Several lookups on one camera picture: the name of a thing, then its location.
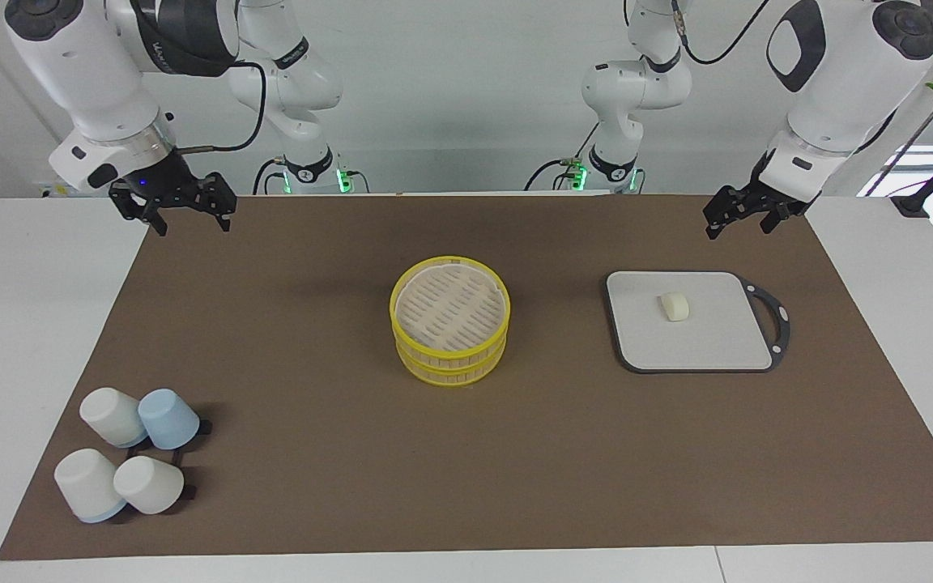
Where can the black cup rack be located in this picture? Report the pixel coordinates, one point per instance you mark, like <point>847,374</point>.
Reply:
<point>189,491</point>

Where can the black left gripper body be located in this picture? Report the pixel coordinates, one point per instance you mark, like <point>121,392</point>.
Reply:
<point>774,198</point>

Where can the yellow steamer tier white liner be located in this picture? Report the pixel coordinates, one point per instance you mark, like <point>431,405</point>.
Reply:
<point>450,304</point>

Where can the white steamed bun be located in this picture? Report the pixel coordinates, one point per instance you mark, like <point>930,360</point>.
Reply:
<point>675,307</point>

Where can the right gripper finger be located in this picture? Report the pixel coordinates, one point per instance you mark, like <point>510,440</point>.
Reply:
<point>138,202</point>
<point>222,198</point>

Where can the brown table mat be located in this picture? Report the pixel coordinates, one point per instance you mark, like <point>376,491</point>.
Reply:
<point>353,453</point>

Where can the white bottle lower right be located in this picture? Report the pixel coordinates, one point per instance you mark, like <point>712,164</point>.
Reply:
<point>113,416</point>

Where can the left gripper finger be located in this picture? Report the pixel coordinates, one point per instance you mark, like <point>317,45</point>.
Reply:
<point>776,217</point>
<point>727,204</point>

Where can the grey cutting board dark rim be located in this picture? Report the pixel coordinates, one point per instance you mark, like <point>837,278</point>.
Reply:
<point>693,340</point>

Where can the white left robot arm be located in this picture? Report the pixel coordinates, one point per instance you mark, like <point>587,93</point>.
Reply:
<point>839,81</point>

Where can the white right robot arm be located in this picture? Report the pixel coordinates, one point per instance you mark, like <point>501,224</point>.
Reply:
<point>78,73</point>

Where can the light blue bottle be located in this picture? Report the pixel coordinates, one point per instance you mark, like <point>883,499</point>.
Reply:
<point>168,419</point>

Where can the white plastic cup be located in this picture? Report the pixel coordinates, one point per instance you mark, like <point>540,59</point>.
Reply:
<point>149,484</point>
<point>90,484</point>

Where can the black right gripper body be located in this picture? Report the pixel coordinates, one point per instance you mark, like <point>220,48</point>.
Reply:
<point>167,182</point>

